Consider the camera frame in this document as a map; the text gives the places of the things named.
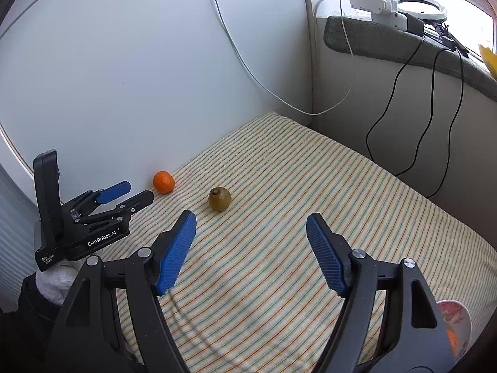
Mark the grey windowsill pad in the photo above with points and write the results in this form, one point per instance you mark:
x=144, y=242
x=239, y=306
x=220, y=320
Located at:
x=388, y=46

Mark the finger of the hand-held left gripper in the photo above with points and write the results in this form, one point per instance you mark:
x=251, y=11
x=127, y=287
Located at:
x=139, y=199
x=114, y=191

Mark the black box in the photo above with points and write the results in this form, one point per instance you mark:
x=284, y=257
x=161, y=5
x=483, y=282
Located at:
x=415, y=25

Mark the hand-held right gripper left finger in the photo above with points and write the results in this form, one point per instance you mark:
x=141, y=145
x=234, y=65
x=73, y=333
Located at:
x=174, y=252

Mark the person's left forearm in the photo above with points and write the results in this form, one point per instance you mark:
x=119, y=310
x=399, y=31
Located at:
x=35, y=318

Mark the striped bed sheet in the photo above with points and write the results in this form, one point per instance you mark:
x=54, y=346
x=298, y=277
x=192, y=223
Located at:
x=291, y=182

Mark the white device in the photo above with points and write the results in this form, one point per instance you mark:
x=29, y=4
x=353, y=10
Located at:
x=372, y=2

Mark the black power adapter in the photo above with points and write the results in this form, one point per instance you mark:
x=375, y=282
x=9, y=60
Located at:
x=456, y=44

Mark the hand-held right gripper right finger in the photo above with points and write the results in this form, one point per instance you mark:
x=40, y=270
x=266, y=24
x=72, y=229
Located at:
x=328, y=252

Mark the person's left hand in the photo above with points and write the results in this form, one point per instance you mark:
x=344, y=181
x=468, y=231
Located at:
x=58, y=283

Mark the white bowl with pink print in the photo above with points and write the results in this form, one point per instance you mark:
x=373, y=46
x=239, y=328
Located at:
x=462, y=318

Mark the mandarin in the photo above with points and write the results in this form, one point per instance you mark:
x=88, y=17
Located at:
x=163, y=182

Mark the green kiwi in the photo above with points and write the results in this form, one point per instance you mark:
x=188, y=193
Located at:
x=219, y=199

